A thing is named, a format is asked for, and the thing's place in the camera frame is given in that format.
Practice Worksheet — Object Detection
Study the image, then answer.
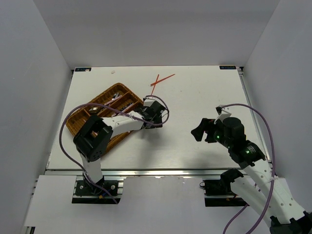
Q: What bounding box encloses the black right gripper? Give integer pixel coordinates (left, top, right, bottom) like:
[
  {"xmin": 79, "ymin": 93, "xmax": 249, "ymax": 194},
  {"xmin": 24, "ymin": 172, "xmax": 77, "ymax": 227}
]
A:
[{"xmin": 191, "ymin": 118, "xmax": 232, "ymax": 149}]

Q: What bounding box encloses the silver spoon pink handle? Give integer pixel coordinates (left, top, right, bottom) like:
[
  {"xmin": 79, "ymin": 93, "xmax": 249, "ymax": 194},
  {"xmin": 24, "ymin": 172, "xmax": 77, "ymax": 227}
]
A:
[{"xmin": 105, "ymin": 92, "xmax": 122, "ymax": 105}]

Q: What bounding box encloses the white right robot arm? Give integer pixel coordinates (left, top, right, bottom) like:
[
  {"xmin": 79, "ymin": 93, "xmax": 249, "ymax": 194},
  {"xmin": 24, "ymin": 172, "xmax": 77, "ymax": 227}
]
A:
[{"xmin": 191, "ymin": 117, "xmax": 312, "ymax": 234}]

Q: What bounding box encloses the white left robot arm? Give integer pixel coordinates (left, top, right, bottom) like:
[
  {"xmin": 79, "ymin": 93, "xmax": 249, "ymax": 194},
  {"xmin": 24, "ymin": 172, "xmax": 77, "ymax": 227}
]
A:
[{"xmin": 73, "ymin": 100, "xmax": 167, "ymax": 195}]

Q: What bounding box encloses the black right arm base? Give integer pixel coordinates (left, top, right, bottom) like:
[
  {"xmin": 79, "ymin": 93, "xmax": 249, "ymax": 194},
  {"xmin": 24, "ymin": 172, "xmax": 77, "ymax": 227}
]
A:
[{"xmin": 199, "ymin": 169, "xmax": 247, "ymax": 207}]

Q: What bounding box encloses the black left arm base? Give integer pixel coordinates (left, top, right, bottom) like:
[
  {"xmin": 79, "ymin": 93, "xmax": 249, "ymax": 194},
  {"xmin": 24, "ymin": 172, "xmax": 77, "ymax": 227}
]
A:
[{"xmin": 72, "ymin": 177, "xmax": 123, "ymax": 205}]

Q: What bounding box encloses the red chopstick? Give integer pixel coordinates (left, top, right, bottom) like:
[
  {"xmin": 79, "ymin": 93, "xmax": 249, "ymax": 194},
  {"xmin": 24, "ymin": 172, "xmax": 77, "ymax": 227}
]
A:
[
  {"xmin": 150, "ymin": 74, "xmax": 175, "ymax": 87},
  {"xmin": 151, "ymin": 74, "xmax": 159, "ymax": 95}
]

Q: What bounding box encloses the brown wicker divided tray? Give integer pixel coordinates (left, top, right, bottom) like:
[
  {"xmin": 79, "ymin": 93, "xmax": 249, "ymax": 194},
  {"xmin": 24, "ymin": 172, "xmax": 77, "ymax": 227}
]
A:
[{"xmin": 66, "ymin": 83, "xmax": 143, "ymax": 136}]

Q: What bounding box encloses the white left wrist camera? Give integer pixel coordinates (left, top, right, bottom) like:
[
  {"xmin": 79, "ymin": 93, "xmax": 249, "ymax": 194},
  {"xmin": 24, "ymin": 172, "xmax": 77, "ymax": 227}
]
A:
[{"xmin": 143, "ymin": 97, "xmax": 156, "ymax": 107}]

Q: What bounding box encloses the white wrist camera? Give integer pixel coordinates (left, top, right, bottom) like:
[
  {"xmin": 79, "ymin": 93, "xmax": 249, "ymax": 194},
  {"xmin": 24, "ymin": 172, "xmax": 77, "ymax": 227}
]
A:
[
  {"xmin": 143, "ymin": 97, "xmax": 156, "ymax": 107},
  {"xmin": 214, "ymin": 105, "xmax": 232, "ymax": 124}
]

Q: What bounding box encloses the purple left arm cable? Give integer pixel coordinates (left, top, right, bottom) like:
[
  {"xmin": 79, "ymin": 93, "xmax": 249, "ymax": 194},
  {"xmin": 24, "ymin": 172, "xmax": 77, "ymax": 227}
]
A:
[{"xmin": 58, "ymin": 95, "xmax": 170, "ymax": 204}]

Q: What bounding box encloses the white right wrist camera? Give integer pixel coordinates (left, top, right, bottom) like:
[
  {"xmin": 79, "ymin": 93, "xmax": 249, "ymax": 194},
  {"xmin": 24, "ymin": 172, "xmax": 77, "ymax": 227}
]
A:
[{"xmin": 214, "ymin": 105, "xmax": 232, "ymax": 124}]

